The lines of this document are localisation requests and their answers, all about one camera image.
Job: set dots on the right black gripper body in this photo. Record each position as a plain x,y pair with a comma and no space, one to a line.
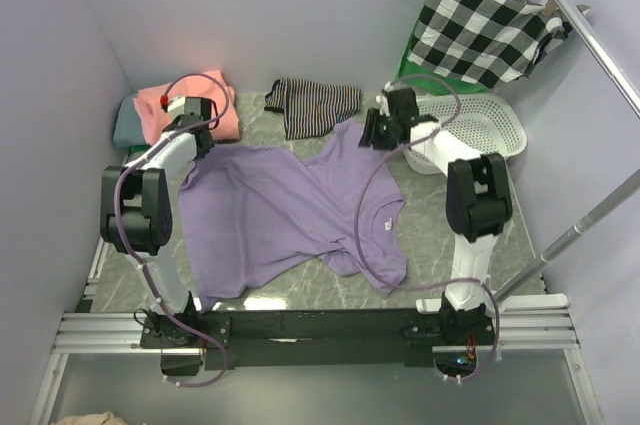
377,131

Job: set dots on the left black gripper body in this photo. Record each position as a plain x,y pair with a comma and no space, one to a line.
204,140

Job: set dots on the purple t shirt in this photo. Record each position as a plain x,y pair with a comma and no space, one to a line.
249,214

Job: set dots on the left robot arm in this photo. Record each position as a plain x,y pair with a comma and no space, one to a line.
136,213

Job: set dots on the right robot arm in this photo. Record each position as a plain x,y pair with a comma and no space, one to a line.
478,199

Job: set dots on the white rack foot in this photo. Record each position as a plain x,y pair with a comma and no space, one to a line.
380,100

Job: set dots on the pink folded t shirt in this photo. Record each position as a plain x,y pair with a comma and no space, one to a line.
154,119

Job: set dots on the green hanging cloth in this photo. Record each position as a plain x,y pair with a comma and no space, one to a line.
429,82

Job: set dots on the grey-blue folded t shirt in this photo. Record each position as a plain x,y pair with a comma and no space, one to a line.
128,128

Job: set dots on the green folded t shirt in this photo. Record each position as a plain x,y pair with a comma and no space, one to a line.
138,148

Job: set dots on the black white striped shirt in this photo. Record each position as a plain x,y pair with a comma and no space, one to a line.
310,109

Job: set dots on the white plastic laundry basket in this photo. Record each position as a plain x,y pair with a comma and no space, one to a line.
486,123

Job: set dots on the black white checkered cloth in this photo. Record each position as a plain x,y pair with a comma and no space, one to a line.
484,42

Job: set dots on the black base beam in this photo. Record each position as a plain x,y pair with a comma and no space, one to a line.
306,338

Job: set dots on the silver metal rack pole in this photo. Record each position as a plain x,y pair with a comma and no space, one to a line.
606,62

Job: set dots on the silver diagonal rack pole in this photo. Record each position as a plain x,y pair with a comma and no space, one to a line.
580,228

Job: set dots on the beige cloth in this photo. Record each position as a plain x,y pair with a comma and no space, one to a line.
105,418

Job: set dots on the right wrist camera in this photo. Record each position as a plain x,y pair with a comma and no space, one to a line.
385,110

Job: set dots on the aluminium rail frame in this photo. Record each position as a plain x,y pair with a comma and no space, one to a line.
526,322

